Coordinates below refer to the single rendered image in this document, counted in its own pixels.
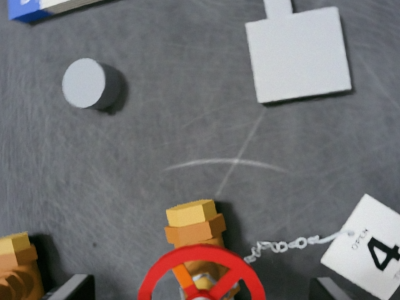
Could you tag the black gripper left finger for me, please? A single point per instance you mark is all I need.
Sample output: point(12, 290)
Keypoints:
point(79, 287)

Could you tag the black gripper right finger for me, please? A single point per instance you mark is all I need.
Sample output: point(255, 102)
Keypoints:
point(326, 289)

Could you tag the white short cylinder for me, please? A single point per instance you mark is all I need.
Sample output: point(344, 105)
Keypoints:
point(89, 85)

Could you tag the grey pipe tee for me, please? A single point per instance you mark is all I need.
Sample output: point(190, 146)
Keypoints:
point(194, 228)

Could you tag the white tag on silver chain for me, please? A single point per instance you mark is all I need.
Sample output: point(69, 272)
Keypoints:
point(370, 255)

